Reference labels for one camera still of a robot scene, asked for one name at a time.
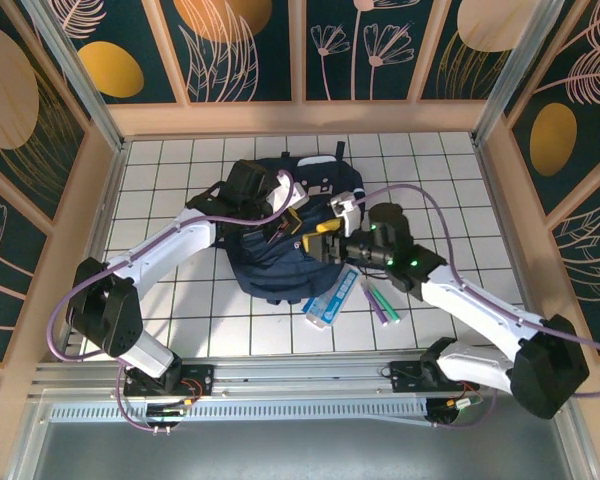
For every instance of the navy blue backpack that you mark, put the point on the navy blue backpack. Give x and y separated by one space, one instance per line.
280 270

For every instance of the green marker pen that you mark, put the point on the green marker pen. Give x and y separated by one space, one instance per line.
386 302

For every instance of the purple marker pen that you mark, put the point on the purple marker pen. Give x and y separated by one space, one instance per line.
375 304

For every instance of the blue white pencil case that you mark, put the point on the blue white pencil case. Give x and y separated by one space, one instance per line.
330 305

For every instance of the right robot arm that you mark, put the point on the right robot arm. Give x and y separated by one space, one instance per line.
480 305

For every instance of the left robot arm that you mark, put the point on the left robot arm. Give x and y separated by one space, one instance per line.
160 245

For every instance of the grey metal sheet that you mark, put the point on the grey metal sheet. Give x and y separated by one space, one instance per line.
300 450

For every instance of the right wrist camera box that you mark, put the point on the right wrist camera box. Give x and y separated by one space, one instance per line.
347 212

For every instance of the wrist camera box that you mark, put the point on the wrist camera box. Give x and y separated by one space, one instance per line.
285 192
347 212

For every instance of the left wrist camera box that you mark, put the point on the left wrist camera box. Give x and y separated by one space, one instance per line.
285 192

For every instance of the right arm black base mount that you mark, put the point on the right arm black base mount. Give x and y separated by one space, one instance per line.
405 375

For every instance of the aluminium mounting rail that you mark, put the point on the aluminium mounting rail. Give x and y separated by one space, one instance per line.
305 380

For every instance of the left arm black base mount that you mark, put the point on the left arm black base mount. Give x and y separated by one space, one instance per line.
200 375

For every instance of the aluminium frame post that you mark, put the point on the aluminium frame post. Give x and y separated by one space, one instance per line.
80 85
510 65

